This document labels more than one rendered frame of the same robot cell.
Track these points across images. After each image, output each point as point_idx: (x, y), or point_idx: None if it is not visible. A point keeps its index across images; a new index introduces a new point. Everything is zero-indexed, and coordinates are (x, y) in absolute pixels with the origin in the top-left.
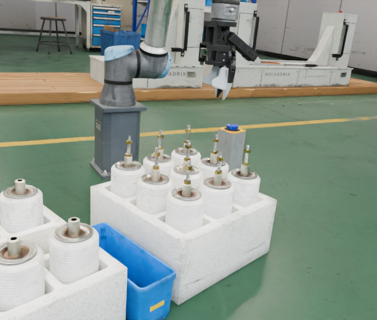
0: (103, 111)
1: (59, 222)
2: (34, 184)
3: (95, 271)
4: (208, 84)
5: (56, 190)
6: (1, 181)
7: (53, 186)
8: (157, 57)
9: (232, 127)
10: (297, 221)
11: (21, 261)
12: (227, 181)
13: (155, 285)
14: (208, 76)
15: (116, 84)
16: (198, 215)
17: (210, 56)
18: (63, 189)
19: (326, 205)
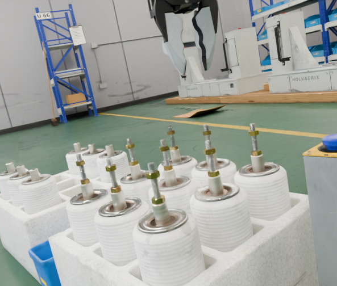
0: None
1: (107, 185)
2: (301, 181)
3: (30, 213)
4: (200, 48)
5: (298, 192)
6: (292, 170)
7: (306, 188)
8: None
9: (322, 140)
10: None
11: (9, 178)
12: (125, 211)
13: (31, 255)
14: (196, 34)
15: None
16: (71, 224)
17: (148, 4)
18: (303, 194)
19: None
